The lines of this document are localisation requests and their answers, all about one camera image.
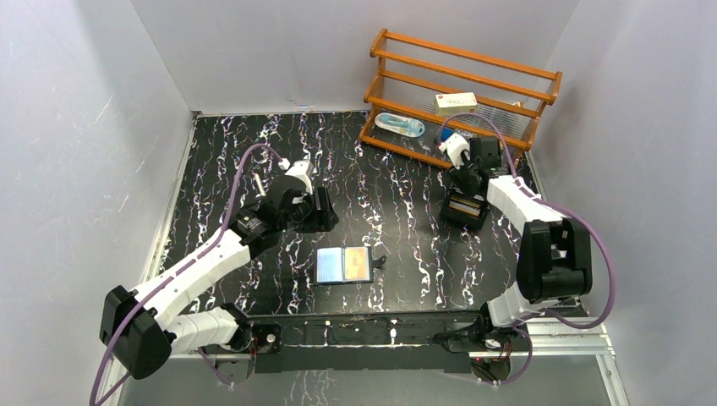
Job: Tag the small pen on table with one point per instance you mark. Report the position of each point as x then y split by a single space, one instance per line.
259 185

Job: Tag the orange wooden shelf rack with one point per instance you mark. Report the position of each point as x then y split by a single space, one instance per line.
422 89

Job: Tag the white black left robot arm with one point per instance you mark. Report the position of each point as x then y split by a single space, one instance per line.
145 326

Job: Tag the white blue packaged item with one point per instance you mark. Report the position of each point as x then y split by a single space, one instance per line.
404 126

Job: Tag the black tray with cards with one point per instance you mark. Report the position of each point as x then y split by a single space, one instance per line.
465 210

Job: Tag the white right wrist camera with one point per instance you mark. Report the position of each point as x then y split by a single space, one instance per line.
457 149

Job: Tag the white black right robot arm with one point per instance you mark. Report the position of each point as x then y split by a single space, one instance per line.
554 260

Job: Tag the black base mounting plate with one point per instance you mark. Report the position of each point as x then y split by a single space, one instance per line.
414 340

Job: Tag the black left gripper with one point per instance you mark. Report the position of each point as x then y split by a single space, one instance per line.
322 207

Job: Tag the white cardboard box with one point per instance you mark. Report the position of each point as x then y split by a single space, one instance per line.
449 104

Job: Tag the black leather card holder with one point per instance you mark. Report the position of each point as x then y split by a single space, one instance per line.
329 266

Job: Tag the aluminium frame rail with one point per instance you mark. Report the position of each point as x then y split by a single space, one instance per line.
546 336

